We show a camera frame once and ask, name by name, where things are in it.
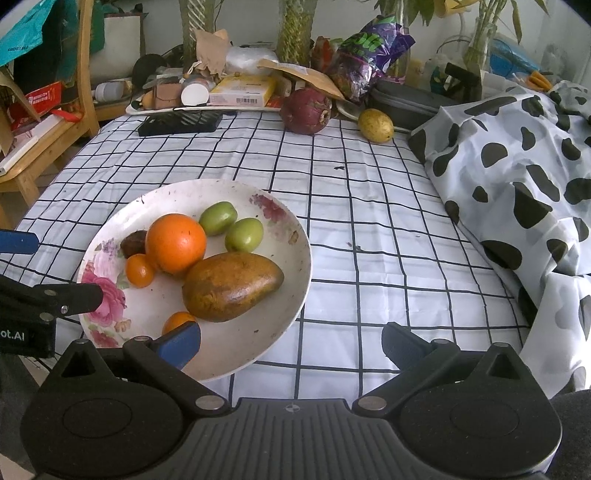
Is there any brown paper envelope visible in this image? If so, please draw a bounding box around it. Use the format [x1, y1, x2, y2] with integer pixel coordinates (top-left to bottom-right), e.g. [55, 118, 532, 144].
[257, 59, 347, 101]

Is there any clear plastic bag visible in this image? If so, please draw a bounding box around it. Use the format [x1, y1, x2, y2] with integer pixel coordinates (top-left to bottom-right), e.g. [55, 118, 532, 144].
[226, 45, 280, 75]

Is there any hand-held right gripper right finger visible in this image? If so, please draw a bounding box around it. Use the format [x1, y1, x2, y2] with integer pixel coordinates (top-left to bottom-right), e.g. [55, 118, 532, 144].
[353, 322, 528, 415]

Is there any white plastic bottle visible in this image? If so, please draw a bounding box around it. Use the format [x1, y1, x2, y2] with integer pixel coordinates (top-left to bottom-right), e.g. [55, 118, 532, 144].
[92, 79, 134, 102]

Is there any black clip stand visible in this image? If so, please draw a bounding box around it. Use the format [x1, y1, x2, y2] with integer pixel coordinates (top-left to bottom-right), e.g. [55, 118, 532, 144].
[443, 62, 483, 100]

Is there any crumpled brown paper bag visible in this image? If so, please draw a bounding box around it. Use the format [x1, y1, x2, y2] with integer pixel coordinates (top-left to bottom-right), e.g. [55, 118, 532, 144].
[193, 28, 232, 77]

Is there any brown ripe mango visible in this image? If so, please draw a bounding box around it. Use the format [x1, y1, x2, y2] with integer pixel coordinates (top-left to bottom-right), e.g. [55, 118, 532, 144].
[181, 252, 285, 323]

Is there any black round pouch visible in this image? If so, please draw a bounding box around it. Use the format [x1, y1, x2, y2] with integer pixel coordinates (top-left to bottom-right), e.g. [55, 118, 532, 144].
[132, 54, 169, 88]

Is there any yellow oval fruit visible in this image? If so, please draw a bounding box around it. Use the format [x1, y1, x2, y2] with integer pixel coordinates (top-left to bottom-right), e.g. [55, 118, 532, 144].
[358, 108, 395, 144]

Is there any grey zip case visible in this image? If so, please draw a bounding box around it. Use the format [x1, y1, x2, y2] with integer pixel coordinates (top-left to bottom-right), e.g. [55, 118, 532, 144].
[369, 79, 462, 132]

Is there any small green fruit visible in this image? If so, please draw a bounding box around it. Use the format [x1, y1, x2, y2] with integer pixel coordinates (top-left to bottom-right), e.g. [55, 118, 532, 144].
[225, 218, 265, 253]
[199, 201, 239, 236]

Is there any red cardboard box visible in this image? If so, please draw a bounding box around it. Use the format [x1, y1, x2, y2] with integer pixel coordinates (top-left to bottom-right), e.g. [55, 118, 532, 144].
[9, 80, 65, 132]

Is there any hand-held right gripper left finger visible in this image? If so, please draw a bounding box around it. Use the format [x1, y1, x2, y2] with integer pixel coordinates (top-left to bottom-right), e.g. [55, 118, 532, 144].
[48, 320, 232, 416]

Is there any small tangerine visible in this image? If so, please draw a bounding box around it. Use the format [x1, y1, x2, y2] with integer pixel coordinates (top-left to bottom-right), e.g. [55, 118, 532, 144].
[161, 311, 198, 337]
[126, 253, 156, 289]

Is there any yellow cardboard box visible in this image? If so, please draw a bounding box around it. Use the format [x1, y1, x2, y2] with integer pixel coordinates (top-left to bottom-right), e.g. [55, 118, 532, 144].
[209, 75, 278, 107]

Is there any bamboo plant in vase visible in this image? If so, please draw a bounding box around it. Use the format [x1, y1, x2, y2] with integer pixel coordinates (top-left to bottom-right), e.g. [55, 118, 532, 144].
[438, 0, 550, 100]

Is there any wooden chair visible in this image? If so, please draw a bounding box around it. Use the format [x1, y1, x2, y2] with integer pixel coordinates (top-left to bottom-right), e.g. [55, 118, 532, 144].
[0, 0, 102, 208]

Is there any brown leather pouch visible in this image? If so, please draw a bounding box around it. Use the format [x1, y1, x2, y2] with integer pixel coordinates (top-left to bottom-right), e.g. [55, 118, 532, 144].
[150, 83, 183, 110]

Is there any gold patterned glass vase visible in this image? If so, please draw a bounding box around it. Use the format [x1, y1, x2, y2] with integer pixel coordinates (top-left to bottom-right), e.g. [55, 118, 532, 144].
[178, 0, 218, 65]
[276, 0, 317, 68]

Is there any white canvas bag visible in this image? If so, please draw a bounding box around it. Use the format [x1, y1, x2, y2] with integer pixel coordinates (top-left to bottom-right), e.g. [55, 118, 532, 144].
[104, 13, 147, 79]

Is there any black keyboard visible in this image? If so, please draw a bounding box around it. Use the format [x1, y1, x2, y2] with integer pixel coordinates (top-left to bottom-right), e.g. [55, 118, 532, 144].
[137, 111, 223, 137]

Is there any white black checked tablecloth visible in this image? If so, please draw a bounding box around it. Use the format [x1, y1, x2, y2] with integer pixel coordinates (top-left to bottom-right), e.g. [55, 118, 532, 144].
[0, 108, 532, 416]

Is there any white floral plate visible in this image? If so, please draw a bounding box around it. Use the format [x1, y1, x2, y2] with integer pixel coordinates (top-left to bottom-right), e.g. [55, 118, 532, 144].
[78, 179, 312, 383]

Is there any dark brown passion fruit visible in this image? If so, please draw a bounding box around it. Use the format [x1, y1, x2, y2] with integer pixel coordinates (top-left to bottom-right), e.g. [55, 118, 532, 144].
[120, 230, 149, 259]

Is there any large orange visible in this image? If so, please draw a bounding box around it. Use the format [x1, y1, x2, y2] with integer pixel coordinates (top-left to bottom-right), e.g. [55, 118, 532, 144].
[145, 213, 207, 276]

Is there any green cloth bag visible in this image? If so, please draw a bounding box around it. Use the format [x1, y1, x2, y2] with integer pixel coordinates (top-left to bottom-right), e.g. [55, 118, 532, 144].
[90, 0, 107, 54]

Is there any plain white plate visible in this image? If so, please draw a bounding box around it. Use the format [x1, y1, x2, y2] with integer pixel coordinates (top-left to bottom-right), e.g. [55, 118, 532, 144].
[335, 98, 370, 121]

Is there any teal plastic bag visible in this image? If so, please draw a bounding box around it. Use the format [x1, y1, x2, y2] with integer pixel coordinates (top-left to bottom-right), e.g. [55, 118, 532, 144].
[0, 0, 63, 68]

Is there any purple foil snack bag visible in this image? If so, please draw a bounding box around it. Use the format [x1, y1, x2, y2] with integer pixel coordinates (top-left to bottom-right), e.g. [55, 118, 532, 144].
[328, 14, 416, 103]

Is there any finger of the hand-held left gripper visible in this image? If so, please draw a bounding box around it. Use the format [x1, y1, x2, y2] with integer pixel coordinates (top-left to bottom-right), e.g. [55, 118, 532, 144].
[0, 275, 104, 324]
[0, 229, 40, 256]

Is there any black spotted white cloth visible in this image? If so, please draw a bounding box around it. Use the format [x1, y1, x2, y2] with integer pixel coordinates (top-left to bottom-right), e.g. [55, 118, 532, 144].
[409, 80, 591, 402]

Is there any white lidded jar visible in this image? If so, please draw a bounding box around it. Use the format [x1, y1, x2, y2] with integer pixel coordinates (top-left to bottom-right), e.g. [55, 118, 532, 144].
[180, 78, 218, 107]

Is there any red dragon fruit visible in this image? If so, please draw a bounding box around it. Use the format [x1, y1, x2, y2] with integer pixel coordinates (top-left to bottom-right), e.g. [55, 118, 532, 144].
[280, 88, 333, 136]

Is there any white flat tray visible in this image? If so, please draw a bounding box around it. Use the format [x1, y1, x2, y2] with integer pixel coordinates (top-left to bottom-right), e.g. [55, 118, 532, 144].
[126, 99, 282, 116]

